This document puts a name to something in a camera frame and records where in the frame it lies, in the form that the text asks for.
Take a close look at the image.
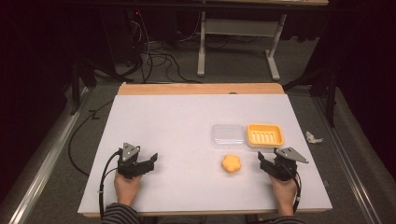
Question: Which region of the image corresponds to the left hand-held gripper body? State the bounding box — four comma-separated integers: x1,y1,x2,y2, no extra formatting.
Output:
117,142,144,180

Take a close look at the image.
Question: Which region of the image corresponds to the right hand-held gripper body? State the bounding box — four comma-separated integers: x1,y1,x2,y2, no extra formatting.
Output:
271,147,310,182

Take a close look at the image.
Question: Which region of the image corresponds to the yellow soap dish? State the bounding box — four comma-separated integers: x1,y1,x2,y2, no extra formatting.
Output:
246,122,285,153

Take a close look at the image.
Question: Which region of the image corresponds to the yellow flower-shaped soap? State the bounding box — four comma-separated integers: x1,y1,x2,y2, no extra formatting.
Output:
220,153,243,175

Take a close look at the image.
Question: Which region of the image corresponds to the clear plastic lid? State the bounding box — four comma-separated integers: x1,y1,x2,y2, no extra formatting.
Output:
211,123,247,150

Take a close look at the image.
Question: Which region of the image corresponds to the person's left hand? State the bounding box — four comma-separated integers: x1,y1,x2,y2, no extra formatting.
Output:
113,170,143,208

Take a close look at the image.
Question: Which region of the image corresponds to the person's right hand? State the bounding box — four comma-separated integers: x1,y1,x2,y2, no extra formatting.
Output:
268,174,298,217

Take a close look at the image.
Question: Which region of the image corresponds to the crumpled white paper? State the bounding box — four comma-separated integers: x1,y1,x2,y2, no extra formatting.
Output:
304,131,324,145

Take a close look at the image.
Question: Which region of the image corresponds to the white table mat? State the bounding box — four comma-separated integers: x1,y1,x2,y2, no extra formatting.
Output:
77,93,333,215

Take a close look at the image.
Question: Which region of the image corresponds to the black metal stand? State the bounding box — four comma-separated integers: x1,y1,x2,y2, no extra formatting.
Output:
68,54,98,117
282,63,341,128

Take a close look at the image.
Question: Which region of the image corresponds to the left hand-held gripper black cable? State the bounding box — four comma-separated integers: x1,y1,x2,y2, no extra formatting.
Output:
98,148,123,219

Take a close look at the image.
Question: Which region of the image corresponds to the hand-held gripper black cable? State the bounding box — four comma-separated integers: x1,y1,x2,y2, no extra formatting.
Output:
279,163,303,215
98,148,123,219

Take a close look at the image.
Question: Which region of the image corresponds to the right hand-held gripper black cable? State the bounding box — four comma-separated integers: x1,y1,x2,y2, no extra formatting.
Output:
279,163,303,215

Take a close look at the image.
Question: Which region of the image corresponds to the black cable on floor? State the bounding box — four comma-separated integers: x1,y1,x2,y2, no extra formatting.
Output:
67,98,115,177

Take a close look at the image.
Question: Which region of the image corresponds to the metal floor rail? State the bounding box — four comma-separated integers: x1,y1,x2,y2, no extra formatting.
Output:
0,85,92,224
312,95,386,224

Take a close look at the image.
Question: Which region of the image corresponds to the bundle of black cables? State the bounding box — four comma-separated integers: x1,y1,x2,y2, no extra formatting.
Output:
123,10,203,85

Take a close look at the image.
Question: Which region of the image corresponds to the white metal desk frame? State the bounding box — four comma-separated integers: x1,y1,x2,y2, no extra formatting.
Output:
196,10,288,82

